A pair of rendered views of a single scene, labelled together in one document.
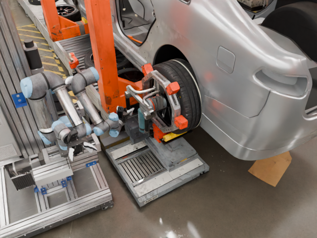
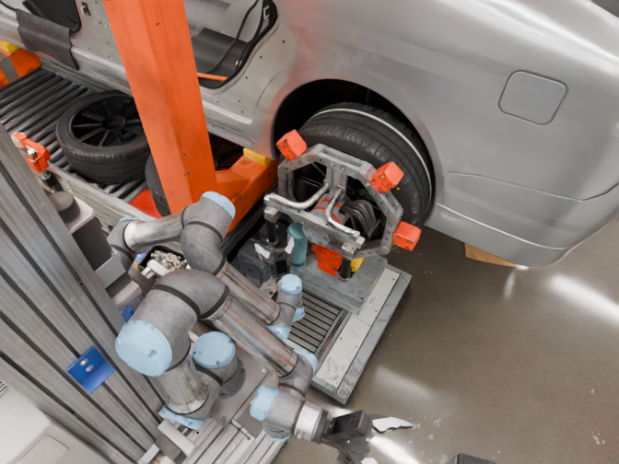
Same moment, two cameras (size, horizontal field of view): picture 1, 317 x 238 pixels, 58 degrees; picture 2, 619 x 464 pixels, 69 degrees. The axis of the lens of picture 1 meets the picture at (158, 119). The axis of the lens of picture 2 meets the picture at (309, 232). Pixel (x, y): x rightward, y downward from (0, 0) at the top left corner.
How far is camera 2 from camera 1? 122 cm
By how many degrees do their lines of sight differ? 23
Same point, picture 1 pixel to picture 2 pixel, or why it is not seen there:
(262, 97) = not seen: outside the picture
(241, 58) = (589, 92)
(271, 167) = not seen: hidden behind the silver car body
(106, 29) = (186, 80)
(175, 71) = (370, 137)
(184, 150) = (367, 265)
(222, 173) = (431, 275)
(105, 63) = (193, 159)
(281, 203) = (537, 290)
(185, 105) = (412, 203)
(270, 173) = not seen: hidden behind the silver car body
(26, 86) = (154, 353)
